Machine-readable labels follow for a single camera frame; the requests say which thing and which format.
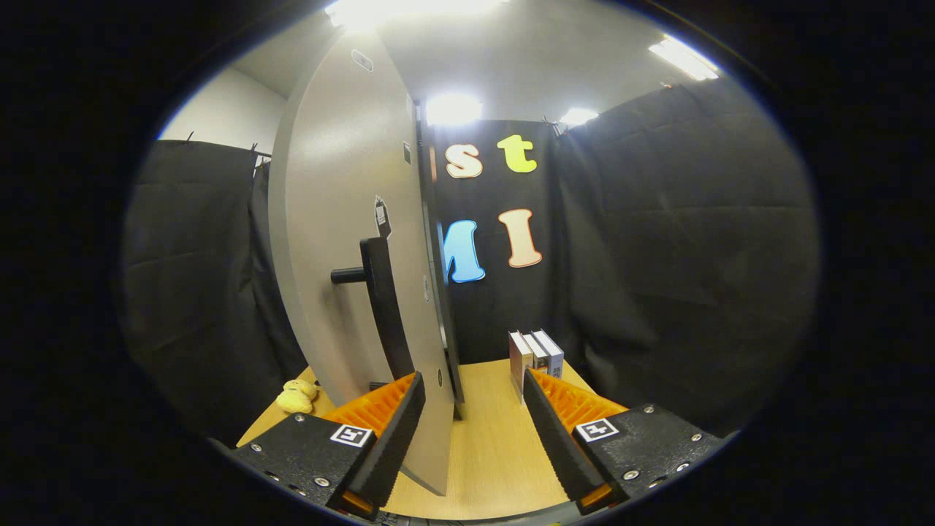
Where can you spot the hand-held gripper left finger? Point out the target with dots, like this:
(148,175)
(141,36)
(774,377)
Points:
(394,446)

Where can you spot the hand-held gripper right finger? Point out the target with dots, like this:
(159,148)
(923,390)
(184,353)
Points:
(559,446)

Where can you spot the grey cabinet door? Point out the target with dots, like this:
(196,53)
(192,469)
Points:
(329,219)

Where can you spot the blue white book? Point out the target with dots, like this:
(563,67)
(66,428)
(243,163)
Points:
(554,354)

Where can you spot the pink cover book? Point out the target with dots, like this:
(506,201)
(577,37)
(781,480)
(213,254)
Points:
(520,358)

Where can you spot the dark cover book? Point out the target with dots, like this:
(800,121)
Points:
(539,349)

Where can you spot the dark grey cabinet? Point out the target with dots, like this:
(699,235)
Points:
(451,365)

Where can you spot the yellow plush toy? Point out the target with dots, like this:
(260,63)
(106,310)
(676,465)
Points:
(296,398)

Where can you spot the black backdrop cloth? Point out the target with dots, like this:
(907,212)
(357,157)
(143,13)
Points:
(657,256)

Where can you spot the small ceiling light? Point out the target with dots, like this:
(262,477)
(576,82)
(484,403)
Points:
(578,116)
(453,109)

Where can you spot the long ceiling light strip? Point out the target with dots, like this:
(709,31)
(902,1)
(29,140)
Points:
(683,58)

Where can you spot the large ceiling light panel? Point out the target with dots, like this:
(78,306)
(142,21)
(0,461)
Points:
(409,10)

